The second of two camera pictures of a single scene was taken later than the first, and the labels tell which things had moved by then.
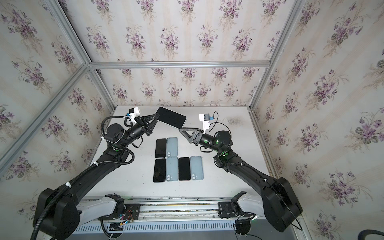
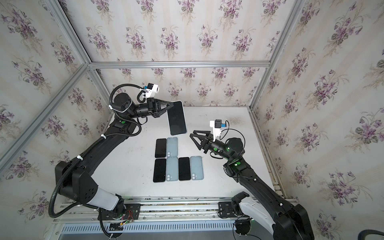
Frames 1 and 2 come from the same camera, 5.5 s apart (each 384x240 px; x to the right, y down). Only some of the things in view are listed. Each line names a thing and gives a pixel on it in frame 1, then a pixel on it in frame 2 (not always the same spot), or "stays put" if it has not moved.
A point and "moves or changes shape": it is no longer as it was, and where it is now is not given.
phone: (172, 147) stays put
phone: (171, 117) moves or changes shape
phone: (172, 172) stays put
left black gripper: (144, 126) → (153, 107)
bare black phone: (160, 148) stays put
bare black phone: (159, 173) stays put
